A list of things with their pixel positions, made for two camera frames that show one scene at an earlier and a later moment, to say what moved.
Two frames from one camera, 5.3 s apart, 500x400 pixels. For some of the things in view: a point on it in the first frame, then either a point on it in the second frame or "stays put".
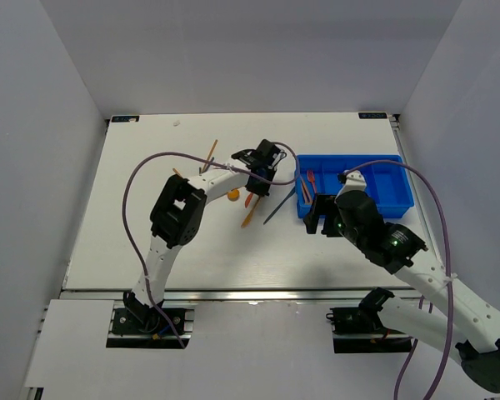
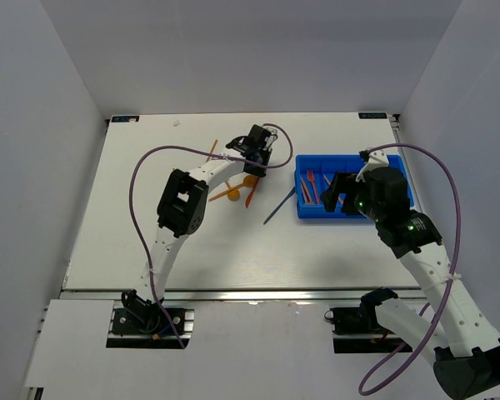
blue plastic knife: (280, 204) stays put
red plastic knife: (248, 199) stays put
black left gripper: (262, 191) -> (259, 172)
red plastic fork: (311, 176) stays put
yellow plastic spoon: (233, 195) stays put
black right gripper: (327, 230) -> (329, 197)
